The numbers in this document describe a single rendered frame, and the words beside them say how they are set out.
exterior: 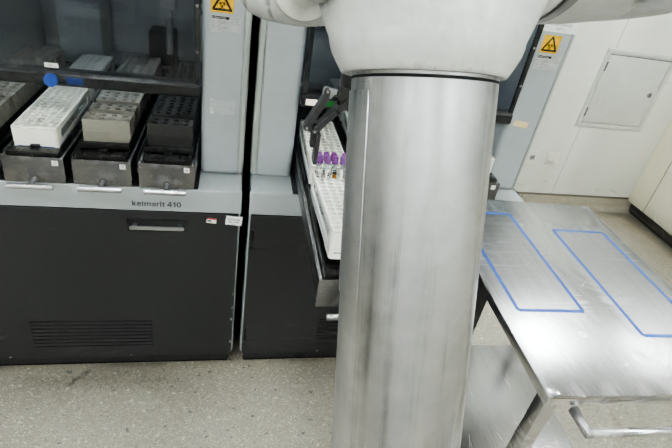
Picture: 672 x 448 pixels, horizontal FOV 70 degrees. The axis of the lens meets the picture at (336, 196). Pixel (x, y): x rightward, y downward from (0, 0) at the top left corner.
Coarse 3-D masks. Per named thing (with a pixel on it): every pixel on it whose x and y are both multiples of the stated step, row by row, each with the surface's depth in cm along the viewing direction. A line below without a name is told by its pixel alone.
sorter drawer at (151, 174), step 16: (144, 160) 119; (160, 160) 120; (176, 160) 121; (192, 160) 125; (144, 176) 121; (160, 176) 122; (176, 176) 122; (192, 176) 123; (144, 192) 119; (160, 192) 119; (176, 192) 120
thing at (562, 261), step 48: (528, 240) 113; (576, 240) 116; (528, 288) 97; (576, 288) 100; (624, 288) 103; (528, 336) 86; (576, 336) 88; (624, 336) 90; (480, 384) 143; (528, 384) 145; (576, 384) 78; (624, 384) 79; (480, 432) 129; (528, 432) 80; (624, 432) 76
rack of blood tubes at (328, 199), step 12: (312, 180) 116; (324, 180) 112; (336, 180) 114; (312, 192) 115; (324, 192) 107; (336, 192) 107; (324, 204) 101; (336, 204) 102; (324, 216) 108; (336, 216) 97; (324, 228) 99; (336, 228) 92; (324, 240) 98; (336, 240) 92; (336, 252) 93
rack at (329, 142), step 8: (328, 128) 141; (304, 136) 133; (328, 136) 136; (336, 136) 137; (304, 144) 139; (320, 144) 130; (328, 144) 131; (336, 144) 132; (304, 152) 133; (336, 152) 128; (304, 160) 131; (312, 168) 119
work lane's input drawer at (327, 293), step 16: (304, 176) 125; (304, 192) 119; (304, 208) 115; (304, 224) 114; (320, 240) 101; (320, 256) 98; (320, 272) 94; (336, 272) 93; (320, 288) 93; (336, 288) 94; (320, 304) 95; (336, 304) 96
